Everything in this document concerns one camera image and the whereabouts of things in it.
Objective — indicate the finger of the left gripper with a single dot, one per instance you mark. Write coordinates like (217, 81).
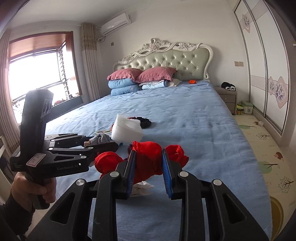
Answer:
(63, 154)
(68, 140)

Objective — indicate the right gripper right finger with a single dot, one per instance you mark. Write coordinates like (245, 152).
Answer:
(209, 210)

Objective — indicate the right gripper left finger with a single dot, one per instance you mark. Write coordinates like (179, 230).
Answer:
(87, 210)

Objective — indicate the grey sock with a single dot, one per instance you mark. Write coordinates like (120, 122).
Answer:
(99, 138)

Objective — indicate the red sock cloth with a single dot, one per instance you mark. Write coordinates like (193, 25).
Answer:
(148, 161)

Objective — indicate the black sock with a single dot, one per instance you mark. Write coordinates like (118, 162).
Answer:
(144, 122)

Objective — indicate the left forearm dark sleeve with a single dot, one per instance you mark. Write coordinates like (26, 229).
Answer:
(15, 220)

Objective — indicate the person's left hand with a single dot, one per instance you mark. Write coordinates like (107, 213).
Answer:
(23, 191)

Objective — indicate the white foam packing sheet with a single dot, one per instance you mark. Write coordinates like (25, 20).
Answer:
(126, 130)

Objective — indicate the blue folded quilt stack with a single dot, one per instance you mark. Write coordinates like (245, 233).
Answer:
(122, 86)

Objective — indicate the cartoon floor play mat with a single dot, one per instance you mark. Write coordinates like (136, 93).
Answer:
(275, 166)

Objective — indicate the left pink pillow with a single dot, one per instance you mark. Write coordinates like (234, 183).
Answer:
(130, 73)

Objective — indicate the pink pillow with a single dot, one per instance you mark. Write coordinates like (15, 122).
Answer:
(130, 73)
(155, 74)

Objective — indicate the light blue folded blanket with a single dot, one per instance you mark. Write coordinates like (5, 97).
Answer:
(154, 84)

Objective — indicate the right pink pillow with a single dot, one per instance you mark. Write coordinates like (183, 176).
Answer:
(155, 74)

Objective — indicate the beige curtain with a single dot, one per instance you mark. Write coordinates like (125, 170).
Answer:
(90, 61)

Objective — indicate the blue bed sheet mattress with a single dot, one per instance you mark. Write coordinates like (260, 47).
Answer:
(190, 115)

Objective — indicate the green storage box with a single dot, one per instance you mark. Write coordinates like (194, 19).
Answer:
(247, 107)

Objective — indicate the grey bedside table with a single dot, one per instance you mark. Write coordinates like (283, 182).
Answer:
(229, 97)

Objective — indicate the black item on nightstand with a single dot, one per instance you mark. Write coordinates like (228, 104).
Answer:
(228, 86)

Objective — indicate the white air conditioner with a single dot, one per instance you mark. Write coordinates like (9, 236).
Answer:
(115, 24)

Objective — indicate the green tufted headboard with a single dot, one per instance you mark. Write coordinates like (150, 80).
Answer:
(191, 61)

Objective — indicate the white sliding wardrobe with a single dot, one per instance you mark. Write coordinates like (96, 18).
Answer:
(268, 68)

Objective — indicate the window with brown frame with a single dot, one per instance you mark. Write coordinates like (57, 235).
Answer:
(43, 61)

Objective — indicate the wall light switch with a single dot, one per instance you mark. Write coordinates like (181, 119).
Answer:
(238, 64)

